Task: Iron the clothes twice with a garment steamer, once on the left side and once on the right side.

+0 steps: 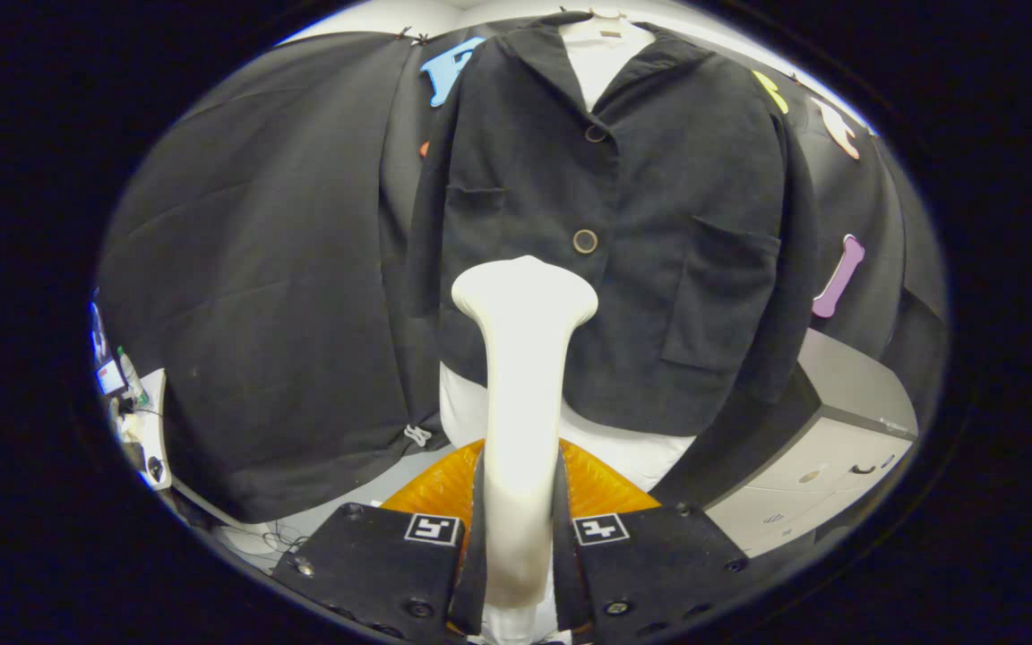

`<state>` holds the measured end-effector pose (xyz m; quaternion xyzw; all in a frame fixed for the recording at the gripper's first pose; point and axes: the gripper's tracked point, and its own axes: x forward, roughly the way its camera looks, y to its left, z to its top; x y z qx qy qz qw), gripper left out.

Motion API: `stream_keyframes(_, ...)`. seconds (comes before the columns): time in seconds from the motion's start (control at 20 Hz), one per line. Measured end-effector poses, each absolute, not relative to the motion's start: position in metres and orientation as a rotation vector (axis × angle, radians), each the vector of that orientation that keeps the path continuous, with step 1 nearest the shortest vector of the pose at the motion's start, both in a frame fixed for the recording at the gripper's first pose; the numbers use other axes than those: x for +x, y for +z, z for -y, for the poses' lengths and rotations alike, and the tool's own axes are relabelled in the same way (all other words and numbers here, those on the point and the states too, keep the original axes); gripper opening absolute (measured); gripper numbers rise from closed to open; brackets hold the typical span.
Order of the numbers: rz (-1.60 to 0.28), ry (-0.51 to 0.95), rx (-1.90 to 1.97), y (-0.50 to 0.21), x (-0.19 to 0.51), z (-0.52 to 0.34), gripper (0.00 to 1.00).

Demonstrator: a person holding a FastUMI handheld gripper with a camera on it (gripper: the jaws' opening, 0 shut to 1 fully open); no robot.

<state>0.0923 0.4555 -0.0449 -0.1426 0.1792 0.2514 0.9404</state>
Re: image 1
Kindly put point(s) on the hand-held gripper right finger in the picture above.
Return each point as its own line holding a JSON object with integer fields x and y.
{"x": 570, "y": 564}

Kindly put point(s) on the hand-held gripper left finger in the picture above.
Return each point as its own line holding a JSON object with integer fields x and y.
{"x": 476, "y": 555}

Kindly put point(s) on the white shirt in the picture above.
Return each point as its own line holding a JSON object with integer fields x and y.
{"x": 623, "y": 448}

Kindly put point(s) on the white garment steamer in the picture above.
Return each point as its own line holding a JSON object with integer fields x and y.
{"x": 525, "y": 403}

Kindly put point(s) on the black suit jacket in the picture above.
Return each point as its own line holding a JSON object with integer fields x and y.
{"x": 659, "y": 179}

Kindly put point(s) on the grey cabinet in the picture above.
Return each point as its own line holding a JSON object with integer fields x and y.
{"x": 847, "y": 385}

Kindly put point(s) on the black backdrop cloth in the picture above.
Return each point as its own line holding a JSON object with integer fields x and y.
{"x": 256, "y": 269}

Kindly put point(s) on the green capped bottle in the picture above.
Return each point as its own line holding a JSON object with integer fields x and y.
{"x": 129, "y": 372}

